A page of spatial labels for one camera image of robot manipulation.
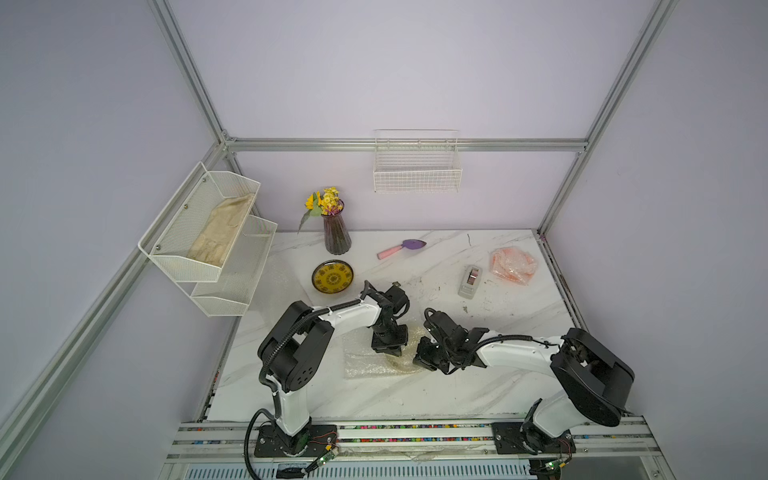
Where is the pink purple scoop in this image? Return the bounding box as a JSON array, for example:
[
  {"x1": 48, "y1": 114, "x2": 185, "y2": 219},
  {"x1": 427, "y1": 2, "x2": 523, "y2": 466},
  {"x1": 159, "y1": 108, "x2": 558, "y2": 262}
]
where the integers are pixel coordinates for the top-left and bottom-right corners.
[{"x1": 377, "y1": 239, "x2": 426, "y2": 260}]

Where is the aluminium mounting rail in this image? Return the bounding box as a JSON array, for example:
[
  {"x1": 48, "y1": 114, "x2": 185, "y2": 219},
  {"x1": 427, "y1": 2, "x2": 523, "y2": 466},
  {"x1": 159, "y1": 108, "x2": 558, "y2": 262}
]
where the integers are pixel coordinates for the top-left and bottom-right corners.
[{"x1": 165, "y1": 417, "x2": 662, "y2": 464}]

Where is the dark glass vase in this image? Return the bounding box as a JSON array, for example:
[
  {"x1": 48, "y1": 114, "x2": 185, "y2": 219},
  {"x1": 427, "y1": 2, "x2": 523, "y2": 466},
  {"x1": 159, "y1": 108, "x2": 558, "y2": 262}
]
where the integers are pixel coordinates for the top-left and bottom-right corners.
[{"x1": 322, "y1": 213, "x2": 352, "y2": 255}]

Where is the grey tape dispenser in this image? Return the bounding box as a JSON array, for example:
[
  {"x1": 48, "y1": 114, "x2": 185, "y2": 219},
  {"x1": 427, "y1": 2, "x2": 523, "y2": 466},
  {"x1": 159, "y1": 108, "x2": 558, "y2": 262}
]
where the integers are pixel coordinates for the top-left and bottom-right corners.
[{"x1": 458, "y1": 265, "x2": 482, "y2": 300}]

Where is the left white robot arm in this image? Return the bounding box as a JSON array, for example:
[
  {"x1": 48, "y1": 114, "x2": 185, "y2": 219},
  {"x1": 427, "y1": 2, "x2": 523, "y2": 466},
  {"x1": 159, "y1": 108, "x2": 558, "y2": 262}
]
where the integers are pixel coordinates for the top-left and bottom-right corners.
[{"x1": 258, "y1": 281, "x2": 410, "y2": 438}]

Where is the clear bubble wrap sheet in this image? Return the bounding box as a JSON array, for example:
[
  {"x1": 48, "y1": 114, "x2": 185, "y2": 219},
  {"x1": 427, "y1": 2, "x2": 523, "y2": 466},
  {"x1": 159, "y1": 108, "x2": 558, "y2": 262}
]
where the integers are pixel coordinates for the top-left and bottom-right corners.
[
  {"x1": 342, "y1": 329, "x2": 416, "y2": 380},
  {"x1": 488, "y1": 244, "x2": 539, "y2": 287}
]

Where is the yellow flower bouquet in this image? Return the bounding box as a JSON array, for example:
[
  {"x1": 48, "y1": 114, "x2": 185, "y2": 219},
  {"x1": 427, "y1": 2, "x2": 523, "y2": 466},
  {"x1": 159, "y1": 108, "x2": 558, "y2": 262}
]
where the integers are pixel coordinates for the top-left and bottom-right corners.
[{"x1": 298, "y1": 187, "x2": 345, "y2": 231}]

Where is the left black corrugated cable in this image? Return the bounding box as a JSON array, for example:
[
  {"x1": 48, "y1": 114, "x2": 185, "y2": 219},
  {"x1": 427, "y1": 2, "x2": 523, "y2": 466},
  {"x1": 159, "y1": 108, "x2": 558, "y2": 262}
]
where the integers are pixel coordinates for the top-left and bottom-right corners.
[{"x1": 244, "y1": 280, "x2": 385, "y2": 480}]

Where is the beige folded cloth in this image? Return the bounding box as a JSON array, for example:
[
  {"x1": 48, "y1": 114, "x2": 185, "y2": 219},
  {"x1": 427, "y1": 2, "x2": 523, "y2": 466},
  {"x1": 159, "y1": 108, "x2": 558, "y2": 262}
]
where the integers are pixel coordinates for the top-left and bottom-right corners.
[{"x1": 187, "y1": 194, "x2": 255, "y2": 267}]

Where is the white wire wall basket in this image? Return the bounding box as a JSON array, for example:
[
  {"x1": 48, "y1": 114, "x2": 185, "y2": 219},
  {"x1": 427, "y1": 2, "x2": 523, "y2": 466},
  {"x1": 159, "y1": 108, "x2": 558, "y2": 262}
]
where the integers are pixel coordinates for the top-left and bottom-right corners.
[{"x1": 373, "y1": 129, "x2": 463, "y2": 193}]

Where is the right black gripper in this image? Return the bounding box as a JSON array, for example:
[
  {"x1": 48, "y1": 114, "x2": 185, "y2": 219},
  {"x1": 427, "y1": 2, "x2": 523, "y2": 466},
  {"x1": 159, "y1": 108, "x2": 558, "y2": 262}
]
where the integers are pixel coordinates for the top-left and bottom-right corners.
[{"x1": 404, "y1": 338, "x2": 452, "y2": 372}]

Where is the white mesh upper shelf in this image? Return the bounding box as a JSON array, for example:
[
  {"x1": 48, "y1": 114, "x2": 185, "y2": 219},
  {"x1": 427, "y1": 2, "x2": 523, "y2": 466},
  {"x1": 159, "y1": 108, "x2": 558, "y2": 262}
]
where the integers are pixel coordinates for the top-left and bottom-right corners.
[{"x1": 138, "y1": 163, "x2": 261, "y2": 283}]

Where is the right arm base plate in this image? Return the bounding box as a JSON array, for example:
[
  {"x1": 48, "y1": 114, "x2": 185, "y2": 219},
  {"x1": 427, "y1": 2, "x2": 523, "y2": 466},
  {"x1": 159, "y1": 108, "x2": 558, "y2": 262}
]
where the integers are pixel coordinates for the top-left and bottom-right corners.
[{"x1": 491, "y1": 422, "x2": 575, "y2": 455}]

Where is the white mesh lower shelf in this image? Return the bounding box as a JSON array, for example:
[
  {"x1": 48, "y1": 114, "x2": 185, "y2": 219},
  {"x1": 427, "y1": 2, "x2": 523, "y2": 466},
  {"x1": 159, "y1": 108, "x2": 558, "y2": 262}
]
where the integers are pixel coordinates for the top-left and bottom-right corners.
[{"x1": 191, "y1": 215, "x2": 277, "y2": 317}]

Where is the white mesh shelf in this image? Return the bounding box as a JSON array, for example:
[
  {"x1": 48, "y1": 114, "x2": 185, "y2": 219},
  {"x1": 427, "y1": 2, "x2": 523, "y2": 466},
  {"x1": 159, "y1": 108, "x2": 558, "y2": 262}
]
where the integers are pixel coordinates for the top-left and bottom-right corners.
[
  {"x1": 191, "y1": 215, "x2": 277, "y2": 317},
  {"x1": 138, "y1": 163, "x2": 261, "y2": 283}
]

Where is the cream yellow plate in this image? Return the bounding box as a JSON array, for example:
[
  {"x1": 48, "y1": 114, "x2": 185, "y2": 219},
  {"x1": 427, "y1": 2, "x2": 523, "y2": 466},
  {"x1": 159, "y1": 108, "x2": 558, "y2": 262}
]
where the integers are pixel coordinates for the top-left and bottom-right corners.
[{"x1": 386, "y1": 325, "x2": 427, "y2": 375}]

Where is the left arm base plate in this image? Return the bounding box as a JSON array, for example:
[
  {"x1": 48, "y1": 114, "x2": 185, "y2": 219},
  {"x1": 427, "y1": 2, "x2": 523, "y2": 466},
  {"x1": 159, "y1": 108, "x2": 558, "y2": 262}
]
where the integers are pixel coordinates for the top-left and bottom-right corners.
[{"x1": 253, "y1": 423, "x2": 338, "y2": 458}]

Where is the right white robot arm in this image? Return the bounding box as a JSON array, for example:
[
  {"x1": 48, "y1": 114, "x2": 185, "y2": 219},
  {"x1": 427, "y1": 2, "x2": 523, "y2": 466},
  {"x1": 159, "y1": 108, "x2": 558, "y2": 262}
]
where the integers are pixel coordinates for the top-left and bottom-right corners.
[{"x1": 414, "y1": 308, "x2": 635, "y2": 446}]

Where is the dark yellow patterned plate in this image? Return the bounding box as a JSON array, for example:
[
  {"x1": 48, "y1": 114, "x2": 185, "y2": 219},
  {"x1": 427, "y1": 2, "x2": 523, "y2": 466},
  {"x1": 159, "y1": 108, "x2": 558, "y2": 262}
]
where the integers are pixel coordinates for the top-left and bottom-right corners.
[{"x1": 311, "y1": 260, "x2": 354, "y2": 294}]

